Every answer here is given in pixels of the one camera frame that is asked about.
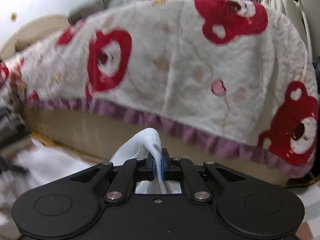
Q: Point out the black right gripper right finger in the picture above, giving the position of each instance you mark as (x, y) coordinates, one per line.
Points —
(166, 164)

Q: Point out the grey pillow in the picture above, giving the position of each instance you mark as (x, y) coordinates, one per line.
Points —
(85, 8)

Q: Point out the stack of folded grey clothes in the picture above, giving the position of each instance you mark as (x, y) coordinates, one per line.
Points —
(15, 134)

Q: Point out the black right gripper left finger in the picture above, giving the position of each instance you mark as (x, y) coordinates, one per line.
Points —
(150, 168)

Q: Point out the cream cloth on chair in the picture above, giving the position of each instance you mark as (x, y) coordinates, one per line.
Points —
(297, 16)

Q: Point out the white quilt with red bears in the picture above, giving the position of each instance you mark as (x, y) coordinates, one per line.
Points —
(231, 76)

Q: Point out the white fleece garment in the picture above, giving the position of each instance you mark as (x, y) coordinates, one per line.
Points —
(47, 164)

